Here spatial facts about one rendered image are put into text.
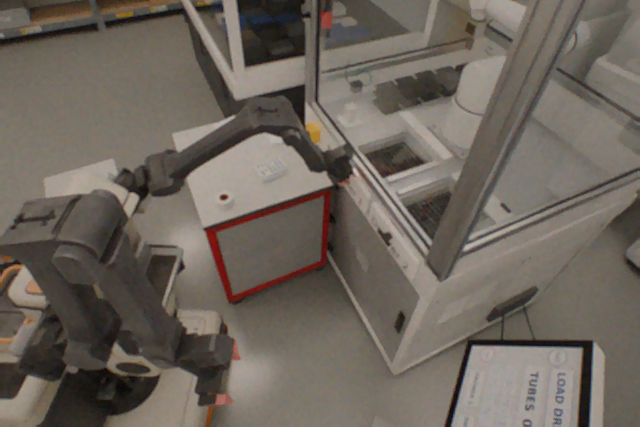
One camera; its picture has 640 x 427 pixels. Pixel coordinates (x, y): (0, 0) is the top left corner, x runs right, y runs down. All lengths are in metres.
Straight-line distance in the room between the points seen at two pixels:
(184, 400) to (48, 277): 1.25
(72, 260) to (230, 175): 1.29
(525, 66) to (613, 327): 2.09
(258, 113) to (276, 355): 1.48
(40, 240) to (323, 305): 1.82
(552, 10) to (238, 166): 1.40
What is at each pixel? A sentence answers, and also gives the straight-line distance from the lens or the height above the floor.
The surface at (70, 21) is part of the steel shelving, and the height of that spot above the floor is 0.14.
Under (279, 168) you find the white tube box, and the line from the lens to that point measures 1.77.
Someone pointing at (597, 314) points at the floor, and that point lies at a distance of 2.74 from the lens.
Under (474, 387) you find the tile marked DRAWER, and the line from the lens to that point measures 1.14.
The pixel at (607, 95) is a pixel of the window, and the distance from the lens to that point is 1.12.
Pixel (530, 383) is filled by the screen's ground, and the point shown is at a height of 1.11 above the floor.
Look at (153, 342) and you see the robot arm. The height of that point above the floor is 1.29.
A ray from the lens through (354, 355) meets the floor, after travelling 2.17.
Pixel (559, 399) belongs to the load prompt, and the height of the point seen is 1.16.
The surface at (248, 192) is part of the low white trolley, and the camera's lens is 1.72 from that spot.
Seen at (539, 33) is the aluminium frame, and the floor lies 1.73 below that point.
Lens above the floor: 2.04
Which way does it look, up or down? 46 degrees down
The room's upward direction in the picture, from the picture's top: 2 degrees clockwise
